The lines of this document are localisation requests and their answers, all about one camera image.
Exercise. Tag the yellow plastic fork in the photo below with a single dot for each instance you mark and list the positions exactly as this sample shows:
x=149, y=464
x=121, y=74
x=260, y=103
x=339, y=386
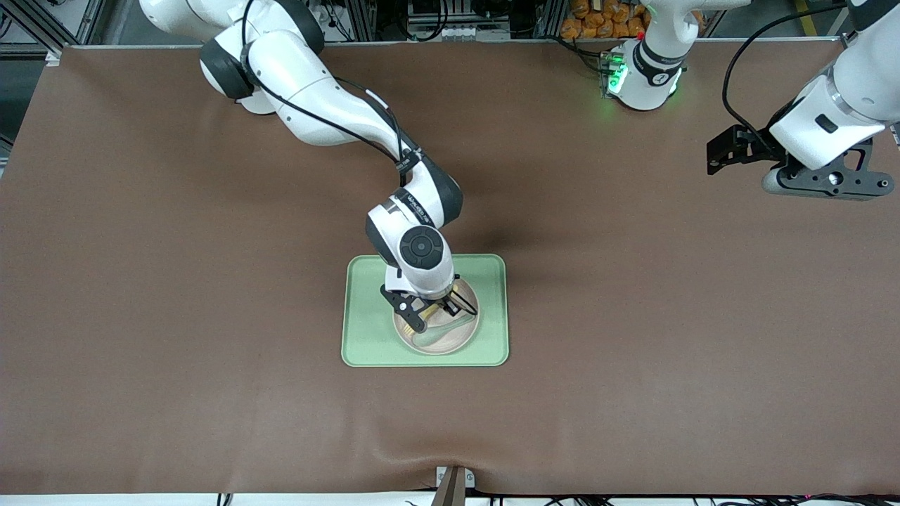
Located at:
x=432, y=308

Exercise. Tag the round beige plate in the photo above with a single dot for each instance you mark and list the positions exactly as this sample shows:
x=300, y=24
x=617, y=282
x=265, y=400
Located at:
x=460, y=341

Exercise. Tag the pale green plastic spoon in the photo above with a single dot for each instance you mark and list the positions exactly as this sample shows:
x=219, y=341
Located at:
x=427, y=341

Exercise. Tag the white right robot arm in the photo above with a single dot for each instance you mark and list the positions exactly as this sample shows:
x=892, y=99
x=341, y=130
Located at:
x=288, y=63

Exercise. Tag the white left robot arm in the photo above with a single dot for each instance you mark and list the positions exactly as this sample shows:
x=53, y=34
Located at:
x=650, y=77

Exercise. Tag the light green rectangular tray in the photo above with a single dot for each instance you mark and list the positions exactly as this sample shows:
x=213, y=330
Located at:
x=365, y=337

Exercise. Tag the orange packaged goods pile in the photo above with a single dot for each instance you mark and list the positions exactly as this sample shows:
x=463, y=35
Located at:
x=598, y=24

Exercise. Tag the brown table mat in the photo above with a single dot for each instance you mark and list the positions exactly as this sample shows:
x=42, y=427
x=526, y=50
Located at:
x=211, y=351

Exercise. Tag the white terminal block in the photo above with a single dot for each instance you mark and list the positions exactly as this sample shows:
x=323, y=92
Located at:
x=457, y=33

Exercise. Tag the grey camera stand clamp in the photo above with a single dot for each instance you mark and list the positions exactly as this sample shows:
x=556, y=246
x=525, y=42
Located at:
x=453, y=492

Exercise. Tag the aluminium frame post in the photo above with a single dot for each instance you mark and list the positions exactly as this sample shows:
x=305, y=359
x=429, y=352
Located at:
x=363, y=21
x=552, y=20

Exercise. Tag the metal corner bracket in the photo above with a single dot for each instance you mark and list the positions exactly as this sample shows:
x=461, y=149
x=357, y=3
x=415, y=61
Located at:
x=54, y=56

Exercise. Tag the aluminium frame rail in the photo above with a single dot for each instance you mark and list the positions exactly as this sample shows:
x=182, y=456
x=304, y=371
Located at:
x=42, y=28

